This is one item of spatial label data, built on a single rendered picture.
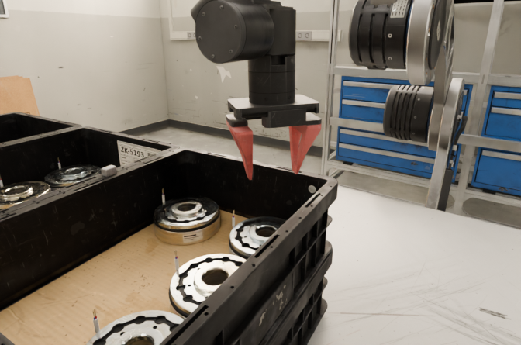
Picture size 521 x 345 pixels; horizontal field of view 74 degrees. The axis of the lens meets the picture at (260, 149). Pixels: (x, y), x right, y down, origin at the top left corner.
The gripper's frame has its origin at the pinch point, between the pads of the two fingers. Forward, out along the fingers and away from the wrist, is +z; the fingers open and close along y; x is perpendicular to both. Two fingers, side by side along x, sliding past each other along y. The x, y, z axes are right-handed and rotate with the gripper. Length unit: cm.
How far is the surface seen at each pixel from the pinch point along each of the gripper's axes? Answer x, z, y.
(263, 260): -14.8, 2.7, -5.3
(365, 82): 149, 13, 104
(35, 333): -7.4, 12.1, -28.2
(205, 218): 6.5, 9.3, -8.8
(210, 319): -20.3, 2.7, -10.9
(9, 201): 20.9, 8.9, -39.9
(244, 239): -0.6, 9.4, -4.3
